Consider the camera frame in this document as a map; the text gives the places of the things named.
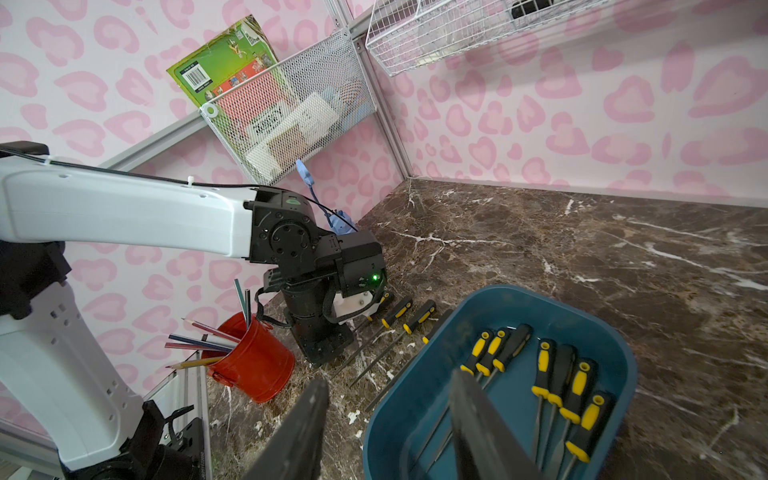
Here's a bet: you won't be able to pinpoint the yellow black file tool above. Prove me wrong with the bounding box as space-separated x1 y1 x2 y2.
349 299 438 388

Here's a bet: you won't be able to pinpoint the teal plastic storage box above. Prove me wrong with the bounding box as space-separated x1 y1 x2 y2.
363 285 637 479

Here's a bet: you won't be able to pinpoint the red pencil cup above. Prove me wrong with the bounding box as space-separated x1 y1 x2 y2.
207 313 295 404

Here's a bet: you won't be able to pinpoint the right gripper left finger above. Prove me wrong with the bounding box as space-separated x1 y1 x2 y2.
242 377 329 479

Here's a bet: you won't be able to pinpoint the white wire wall basket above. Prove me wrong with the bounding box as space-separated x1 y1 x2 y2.
366 0 606 77

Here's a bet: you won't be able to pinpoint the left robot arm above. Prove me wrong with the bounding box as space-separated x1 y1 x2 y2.
1 142 386 479

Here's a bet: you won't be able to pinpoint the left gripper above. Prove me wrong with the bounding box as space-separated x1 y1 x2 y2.
281 281 366 367

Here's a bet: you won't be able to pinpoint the white papers in basket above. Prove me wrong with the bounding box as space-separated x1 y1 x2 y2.
245 87 345 183

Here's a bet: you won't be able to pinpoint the blue spray bottle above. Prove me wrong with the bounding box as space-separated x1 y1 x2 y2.
293 158 358 236

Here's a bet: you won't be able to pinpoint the white mesh side basket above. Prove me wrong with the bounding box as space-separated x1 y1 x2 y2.
200 30 376 185

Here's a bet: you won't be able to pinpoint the green red booklet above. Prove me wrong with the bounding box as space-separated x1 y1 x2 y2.
166 15 278 107

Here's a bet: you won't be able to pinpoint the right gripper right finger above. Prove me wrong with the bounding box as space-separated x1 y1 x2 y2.
449 371 542 479

